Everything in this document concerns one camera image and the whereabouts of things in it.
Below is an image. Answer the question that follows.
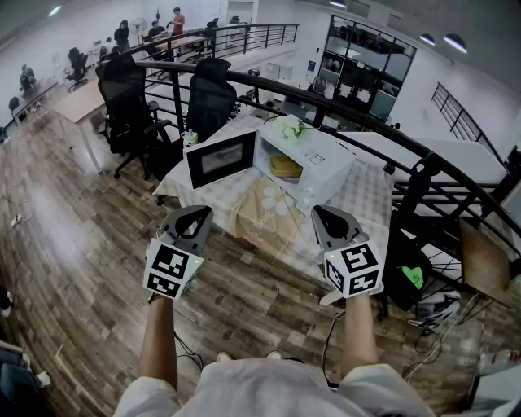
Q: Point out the yellow container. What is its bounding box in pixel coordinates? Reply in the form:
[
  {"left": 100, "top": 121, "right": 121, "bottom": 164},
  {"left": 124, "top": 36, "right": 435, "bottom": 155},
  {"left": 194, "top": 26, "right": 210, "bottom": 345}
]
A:
[{"left": 269, "top": 155, "right": 304, "bottom": 179}]

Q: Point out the person's right forearm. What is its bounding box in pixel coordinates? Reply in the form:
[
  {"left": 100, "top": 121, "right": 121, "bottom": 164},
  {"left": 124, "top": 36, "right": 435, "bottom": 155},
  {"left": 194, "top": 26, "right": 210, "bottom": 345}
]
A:
[{"left": 339, "top": 292, "right": 382, "bottom": 380}]

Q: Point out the black cable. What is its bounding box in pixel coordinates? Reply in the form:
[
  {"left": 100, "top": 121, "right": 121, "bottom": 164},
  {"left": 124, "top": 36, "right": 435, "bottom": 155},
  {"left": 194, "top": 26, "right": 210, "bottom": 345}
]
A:
[{"left": 322, "top": 311, "right": 346, "bottom": 388}]

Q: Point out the beige flower-print cloth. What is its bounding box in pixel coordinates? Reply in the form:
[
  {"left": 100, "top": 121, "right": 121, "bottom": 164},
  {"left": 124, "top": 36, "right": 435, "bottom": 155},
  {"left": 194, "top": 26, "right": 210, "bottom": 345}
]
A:
[{"left": 227, "top": 177, "right": 306, "bottom": 257}]

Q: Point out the black-framed glass partition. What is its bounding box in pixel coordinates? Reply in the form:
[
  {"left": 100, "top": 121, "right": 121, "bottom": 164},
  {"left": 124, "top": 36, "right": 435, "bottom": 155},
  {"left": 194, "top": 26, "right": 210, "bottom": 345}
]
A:
[{"left": 317, "top": 15, "right": 417, "bottom": 121}]

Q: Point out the light wooden desk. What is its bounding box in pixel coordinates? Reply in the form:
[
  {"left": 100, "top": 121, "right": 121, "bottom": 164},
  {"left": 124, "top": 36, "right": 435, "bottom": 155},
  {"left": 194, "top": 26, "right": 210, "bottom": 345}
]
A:
[{"left": 52, "top": 79, "right": 109, "bottom": 175}]

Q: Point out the black mesh office chair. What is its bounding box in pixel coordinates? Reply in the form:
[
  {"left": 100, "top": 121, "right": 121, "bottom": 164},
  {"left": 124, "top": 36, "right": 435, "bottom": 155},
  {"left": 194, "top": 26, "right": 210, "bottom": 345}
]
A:
[
  {"left": 97, "top": 55, "right": 173, "bottom": 181},
  {"left": 185, "top": 58, "right": 238, "bottom": 143}
]

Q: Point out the person's white shirt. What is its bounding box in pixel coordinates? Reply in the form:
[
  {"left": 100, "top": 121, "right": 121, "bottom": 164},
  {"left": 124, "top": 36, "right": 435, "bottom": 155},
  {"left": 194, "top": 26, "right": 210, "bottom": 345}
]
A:
[{"left": 113, "top": 360, "right": 436, "bottom": 417}]

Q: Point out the checked tablecloth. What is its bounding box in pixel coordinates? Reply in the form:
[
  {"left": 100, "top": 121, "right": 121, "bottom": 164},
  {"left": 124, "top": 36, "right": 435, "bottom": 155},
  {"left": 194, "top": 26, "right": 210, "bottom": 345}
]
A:
[{"left": 152, "top": 113, "right": 396, "bottom": 286}]

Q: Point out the white table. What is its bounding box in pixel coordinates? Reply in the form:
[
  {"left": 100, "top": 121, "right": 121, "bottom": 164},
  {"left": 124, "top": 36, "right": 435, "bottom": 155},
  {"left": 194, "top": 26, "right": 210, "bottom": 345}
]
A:
[{"left": 337, "top": 130, "right": 508, "bottom": 184}]

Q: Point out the black bag with green patch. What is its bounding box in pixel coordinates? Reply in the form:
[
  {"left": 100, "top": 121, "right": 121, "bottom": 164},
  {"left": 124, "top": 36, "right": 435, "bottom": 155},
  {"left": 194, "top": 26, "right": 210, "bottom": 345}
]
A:
[{"left": 382, "top": 227, "right": 433, "bottom": 311}]

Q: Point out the white flower bouquet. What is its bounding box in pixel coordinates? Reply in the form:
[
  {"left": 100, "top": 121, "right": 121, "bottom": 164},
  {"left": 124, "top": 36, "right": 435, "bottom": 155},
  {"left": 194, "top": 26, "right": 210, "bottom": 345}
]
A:
[{"left": 276, "top": 117, "right": 307, "bottom": 144}]

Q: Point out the white helmet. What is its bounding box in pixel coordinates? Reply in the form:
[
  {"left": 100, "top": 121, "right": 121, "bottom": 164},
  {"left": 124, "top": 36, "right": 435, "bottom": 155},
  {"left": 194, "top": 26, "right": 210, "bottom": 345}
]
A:
[{"left": 414, "top": 291, "right": 462, "bottom": 331}]

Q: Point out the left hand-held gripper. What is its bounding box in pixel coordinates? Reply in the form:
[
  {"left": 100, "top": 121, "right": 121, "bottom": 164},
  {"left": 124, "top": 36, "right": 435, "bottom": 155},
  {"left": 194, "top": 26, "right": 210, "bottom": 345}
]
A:
[{"left": 142, "top": 205, "right": 215, "bottom": 301}]

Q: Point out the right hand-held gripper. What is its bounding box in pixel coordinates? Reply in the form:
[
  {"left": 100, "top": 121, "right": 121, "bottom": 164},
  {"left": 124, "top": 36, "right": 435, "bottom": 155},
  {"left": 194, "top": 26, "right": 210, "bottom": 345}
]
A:
[{"left": 311, "top": 204, "right": 386, "bottom": 306}]

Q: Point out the white microwave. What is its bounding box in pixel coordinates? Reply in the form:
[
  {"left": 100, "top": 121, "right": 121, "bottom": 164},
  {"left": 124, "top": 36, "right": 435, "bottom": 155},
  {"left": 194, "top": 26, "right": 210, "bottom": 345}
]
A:
[{"left": 183, "top": 117, "right": 357, "bottom": 217}]

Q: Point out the brown wooden board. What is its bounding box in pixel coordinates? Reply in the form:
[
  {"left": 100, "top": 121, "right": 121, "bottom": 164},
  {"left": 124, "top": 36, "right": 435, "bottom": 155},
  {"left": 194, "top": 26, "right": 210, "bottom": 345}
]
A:
[{"left": 459, "top": 219, "right": 514, "bottom": 306}]

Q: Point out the person's left forearm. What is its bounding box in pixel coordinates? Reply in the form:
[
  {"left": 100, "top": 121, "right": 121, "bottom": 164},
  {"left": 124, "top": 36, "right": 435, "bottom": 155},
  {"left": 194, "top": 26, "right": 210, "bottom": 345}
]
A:
[{"left": 138, "top": 295, "right": 180, "bottom": 390}]

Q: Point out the black metal railing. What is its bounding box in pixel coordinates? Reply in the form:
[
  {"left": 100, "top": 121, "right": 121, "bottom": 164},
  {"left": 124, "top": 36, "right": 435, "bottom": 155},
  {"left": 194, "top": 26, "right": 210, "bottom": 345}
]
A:
[{"left": 97, "top": 23, "right": 521, "bottom": 286}]

